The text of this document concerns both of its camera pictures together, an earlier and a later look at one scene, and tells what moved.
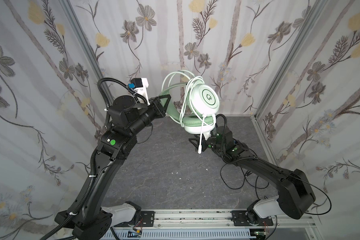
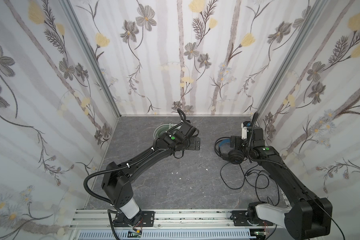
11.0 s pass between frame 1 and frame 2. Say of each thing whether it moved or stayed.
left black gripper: moved
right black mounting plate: stayed
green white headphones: moved
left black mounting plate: stayed
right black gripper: moved
